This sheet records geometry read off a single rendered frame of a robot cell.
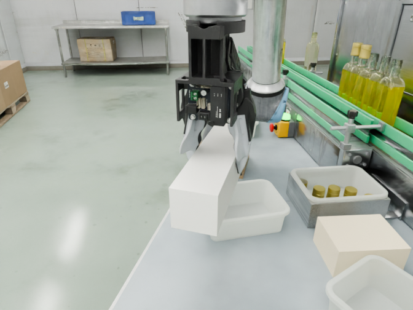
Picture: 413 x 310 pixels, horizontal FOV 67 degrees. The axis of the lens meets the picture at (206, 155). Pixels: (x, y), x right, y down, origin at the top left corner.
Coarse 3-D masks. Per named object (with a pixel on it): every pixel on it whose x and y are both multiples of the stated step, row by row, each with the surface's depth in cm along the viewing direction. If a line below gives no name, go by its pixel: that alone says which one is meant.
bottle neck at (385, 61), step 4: (384, 56) 100; (388, 56) 100; (380, 60) 100; (384, 60) 99; (388, 60) 98; (380, 64) 100; (384, 64) 99; (388, 64) 99; (380, 68) 100; (384, 68) 100; (388, 68) 100; (384, 72) 100
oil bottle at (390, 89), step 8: (384, 80) 97; (392, 80) 94; (400, 80) 94; (384, 88) 97; (392, 88) 95; (400, 88) 95; (376, 96) 101; (384, 96) 97; (392, 96) 96; (400, 96) 96; (376, 104) 101; (384, 104) 97; (392, 104) 97; (376, 112) 101; (384, 112) 98; (392, 112) 99; (384, 120) 100; (392, 120) 100
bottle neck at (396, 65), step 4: (396, 60) 93; (400, 60) 93; (392, 64) 94; (396, 64) 93; (400, 64) 93; (392, 68) 95; (396, 68) 94; (400, 68) 94; (392, 72) 95; (396, 72) 94; (396, 76) 95
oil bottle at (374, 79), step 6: (378, 72) 101; (372, 78) 102; (378, 78) 100; (372, 84) 102; (378, 84) 100; (366, 90) 106; (372, 90) 103; (366, 96) 106; (372, 96) 103; (366, 102) 106; (372, 102) 103; (366, 108) 106
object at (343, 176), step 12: (300, 168) 96; (312, 168) 96; (324, 168) 96; (336, 168) 96; (348, 168) 97; (360, 168) 96; (300, 180) 89; (312, 180) 97; (324, 180) 97; (336, 180) 98; (348, 180) 98; (360, 180) 94; (372, 180) 89; (360, 192) 94; (372, 192) 89; (384, 192) 84
